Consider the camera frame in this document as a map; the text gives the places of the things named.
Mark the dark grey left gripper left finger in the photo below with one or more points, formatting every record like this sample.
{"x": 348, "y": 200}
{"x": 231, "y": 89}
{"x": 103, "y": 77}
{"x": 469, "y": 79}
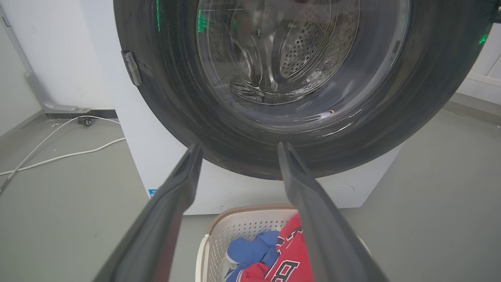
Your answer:
{"x": 156, "y": 219}

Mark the blue garment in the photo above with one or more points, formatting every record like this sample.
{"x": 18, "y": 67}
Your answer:
{"x": 254, "y": 250}

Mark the small black caster wheel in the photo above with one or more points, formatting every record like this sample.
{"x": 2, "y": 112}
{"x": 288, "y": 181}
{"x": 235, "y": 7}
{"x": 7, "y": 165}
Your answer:
{"x": 85, "y": 121}

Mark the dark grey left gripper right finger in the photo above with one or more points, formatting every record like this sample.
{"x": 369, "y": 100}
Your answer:
{"x": 321, "y": 219}

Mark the white cabinet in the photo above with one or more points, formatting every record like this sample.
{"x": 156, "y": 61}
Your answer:
{"x": 483, "y": 74}

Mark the black round washing machine door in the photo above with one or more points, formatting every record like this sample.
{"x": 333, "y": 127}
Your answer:
{"x": 391, "y": 129}

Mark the white washing machine body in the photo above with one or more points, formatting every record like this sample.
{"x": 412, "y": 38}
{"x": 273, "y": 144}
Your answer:
{"x": 164, "y": 156}

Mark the steel perforated washer drum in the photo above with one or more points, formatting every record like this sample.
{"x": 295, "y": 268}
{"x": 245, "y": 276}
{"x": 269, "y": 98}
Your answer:
{"x": 289, "y": 51}

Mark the white plastic laundry basket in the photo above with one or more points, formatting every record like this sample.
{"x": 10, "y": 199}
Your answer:
{"x": 238, "y": 231}

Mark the red jersey with white print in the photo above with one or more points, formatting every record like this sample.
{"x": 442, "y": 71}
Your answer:
{"x": 291, "y": 256}

